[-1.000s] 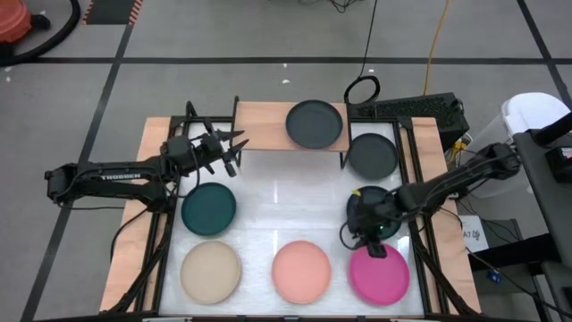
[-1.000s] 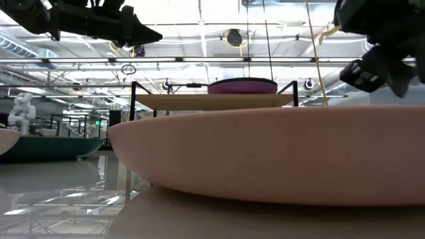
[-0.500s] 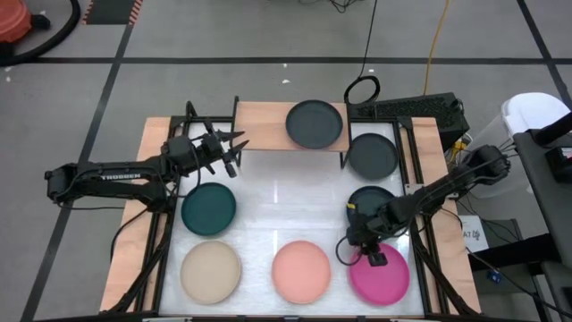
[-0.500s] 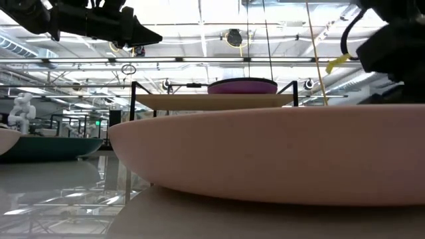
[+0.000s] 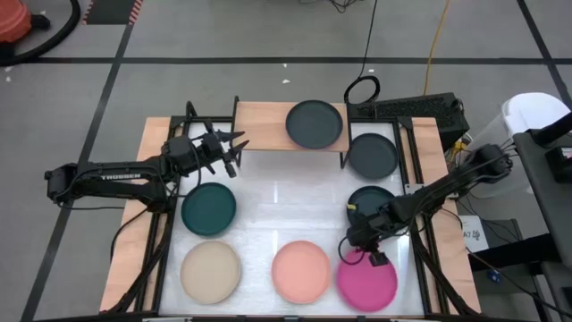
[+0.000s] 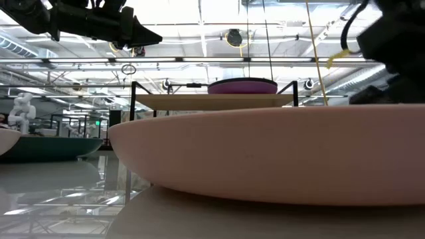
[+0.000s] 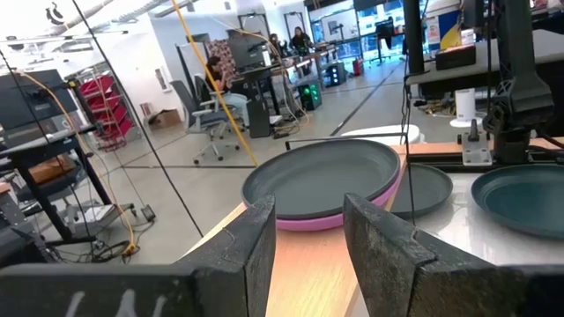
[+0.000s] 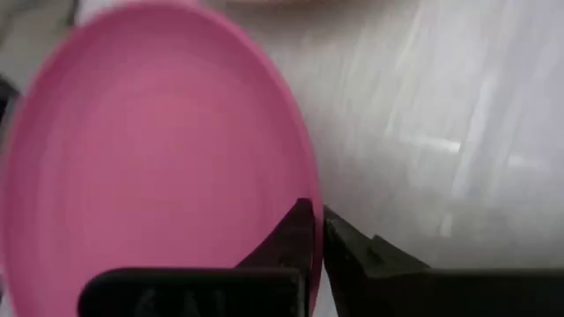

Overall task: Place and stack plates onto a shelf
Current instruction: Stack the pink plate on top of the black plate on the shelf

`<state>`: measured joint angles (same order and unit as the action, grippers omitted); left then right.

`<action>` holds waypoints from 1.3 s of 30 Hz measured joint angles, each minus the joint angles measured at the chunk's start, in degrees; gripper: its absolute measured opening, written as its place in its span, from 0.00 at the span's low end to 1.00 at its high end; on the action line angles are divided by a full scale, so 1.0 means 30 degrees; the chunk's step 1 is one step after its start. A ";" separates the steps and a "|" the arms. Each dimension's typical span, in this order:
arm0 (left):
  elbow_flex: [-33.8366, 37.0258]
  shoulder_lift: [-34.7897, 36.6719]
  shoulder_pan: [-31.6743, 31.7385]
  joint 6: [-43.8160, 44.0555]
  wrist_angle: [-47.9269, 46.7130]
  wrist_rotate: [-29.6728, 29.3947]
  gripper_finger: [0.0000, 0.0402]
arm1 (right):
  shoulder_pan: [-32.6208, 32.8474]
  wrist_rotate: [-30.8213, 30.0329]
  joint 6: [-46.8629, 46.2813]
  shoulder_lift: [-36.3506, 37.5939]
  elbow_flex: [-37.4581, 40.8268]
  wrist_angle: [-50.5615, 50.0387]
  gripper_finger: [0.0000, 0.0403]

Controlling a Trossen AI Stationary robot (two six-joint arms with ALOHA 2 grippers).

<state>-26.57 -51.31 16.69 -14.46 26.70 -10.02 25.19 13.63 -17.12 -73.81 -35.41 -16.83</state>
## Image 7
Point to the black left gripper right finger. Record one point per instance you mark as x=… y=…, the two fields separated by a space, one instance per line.
x=396 y=264

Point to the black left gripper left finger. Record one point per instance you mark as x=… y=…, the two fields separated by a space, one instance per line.
x=211 y=273

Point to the magenta plate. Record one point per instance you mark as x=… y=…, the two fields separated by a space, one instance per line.
x=308 y=223

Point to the teal plate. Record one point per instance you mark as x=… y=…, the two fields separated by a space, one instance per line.
x=524 y=198

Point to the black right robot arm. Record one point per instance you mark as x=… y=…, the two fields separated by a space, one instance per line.
x=522 y=88

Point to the black power adapter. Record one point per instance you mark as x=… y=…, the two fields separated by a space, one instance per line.
x=147 y=213

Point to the wooden table edge board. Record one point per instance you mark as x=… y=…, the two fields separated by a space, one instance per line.
x=432 y=147

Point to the white plate at back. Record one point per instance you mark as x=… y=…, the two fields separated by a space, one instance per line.
x=383 y=130

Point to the grey office chair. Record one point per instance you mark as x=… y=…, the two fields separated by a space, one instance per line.
x=207 y=119

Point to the cardboard box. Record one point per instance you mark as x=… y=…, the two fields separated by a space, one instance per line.
x=166 y=119
x=50 y=169

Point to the black standing desk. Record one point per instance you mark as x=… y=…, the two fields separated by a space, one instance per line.
x=260 y=114

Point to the white cylindrical appliance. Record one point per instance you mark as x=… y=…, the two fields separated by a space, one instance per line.
x=465 y=105

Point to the dark office chair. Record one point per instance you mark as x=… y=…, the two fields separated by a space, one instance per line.
x=202 y=90

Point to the computer tower with green lights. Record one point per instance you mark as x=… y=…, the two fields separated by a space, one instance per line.
x=308 y=94

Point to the grey top desk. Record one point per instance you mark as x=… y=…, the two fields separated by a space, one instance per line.
x=449 y=75

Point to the seated person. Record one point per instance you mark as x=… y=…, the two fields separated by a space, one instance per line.
x=216 y=75

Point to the computer tower with blue lights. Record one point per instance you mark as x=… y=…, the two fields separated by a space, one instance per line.
x=336 y=74

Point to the red fire extinguisher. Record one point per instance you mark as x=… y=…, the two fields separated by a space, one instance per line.
x=358 y=67

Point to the red storage rack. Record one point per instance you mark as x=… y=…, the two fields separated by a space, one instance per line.
x=103 y=99

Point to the black box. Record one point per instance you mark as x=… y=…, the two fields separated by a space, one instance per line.
x=456 y=57

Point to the red white patterned panel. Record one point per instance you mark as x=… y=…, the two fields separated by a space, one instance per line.
x=222 y=53

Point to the black computer monitor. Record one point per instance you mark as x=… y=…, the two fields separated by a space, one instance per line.
x=31 y=101
x=247 y=50

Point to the white display board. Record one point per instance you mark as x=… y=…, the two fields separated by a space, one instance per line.
x=339 y=24

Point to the black aluminium frame rail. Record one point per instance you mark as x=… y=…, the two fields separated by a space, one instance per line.
x=445 y=160

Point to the grey metal mounting bracket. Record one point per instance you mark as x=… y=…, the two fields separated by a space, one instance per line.
x=476 y=152

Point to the black frame work table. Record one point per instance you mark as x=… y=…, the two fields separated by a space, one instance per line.
x=44 y=143

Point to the black vertical frame post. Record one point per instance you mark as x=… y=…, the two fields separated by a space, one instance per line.
x=413 y=35

